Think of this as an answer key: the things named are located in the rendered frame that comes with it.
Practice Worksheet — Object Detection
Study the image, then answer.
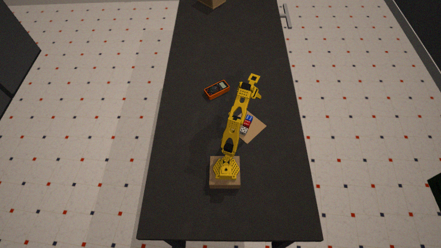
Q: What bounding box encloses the peach flat mat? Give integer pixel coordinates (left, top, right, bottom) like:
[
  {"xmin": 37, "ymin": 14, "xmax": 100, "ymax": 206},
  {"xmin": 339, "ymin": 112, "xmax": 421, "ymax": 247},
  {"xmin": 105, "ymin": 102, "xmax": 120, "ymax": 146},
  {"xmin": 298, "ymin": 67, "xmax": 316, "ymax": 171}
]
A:
[{"xmin": 239, "ymin": 111, "xmax": 266, "ymax": 144}]

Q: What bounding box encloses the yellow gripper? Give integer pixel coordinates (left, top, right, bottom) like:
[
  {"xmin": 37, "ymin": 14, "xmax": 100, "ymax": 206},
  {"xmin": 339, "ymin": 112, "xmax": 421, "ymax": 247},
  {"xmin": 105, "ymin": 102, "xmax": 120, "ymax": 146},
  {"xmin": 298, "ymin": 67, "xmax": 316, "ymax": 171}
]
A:
[{"xmin": 248, "ymin": 73, "xmax": 261, "ymax": 99}]

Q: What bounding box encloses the orange digital multimeter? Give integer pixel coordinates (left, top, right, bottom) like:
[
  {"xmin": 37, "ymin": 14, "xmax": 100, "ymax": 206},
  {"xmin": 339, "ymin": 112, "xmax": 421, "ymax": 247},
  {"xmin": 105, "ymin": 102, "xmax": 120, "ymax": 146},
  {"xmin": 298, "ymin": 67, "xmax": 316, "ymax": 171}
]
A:
[{"xmin": 204, "ymin": 80, "xmax": 230, "ymax": 100}]

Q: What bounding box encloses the red die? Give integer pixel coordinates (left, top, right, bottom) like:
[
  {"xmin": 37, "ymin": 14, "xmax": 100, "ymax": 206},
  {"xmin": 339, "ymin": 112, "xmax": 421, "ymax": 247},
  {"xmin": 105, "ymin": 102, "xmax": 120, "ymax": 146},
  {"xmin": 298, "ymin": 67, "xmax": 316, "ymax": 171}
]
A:
[{"xmin": 243, "ymin": 120, "xmax": 251, "ymax": 128}]

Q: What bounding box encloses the blue die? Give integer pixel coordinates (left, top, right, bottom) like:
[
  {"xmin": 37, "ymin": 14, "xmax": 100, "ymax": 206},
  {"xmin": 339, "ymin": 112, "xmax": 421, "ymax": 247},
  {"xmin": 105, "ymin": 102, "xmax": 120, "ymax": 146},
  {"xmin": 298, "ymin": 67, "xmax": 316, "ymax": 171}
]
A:
[{"xmin": 245, "ymin": 115, "xmax": 253, "ymax": 122}]

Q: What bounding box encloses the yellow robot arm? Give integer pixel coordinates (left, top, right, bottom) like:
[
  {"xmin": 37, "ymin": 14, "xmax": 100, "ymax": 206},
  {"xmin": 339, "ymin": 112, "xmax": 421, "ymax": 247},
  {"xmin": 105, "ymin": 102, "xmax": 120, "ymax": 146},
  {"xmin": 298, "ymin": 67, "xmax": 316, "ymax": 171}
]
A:
[{"xmin": 213, "ymin": 82, "xmax": 254, "ymax": 180}]

